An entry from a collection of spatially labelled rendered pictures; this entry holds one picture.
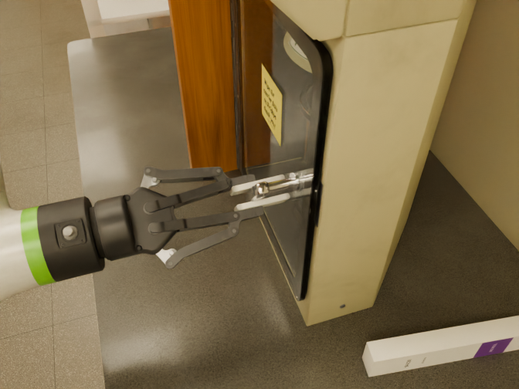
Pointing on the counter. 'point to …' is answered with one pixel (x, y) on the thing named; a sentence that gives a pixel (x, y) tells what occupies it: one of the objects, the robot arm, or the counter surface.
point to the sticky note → (271, 104)
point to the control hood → (317, 16)
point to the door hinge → (235, 90)
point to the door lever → (272, 187)
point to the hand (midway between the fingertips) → (259, 194)
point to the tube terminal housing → (378, 141)
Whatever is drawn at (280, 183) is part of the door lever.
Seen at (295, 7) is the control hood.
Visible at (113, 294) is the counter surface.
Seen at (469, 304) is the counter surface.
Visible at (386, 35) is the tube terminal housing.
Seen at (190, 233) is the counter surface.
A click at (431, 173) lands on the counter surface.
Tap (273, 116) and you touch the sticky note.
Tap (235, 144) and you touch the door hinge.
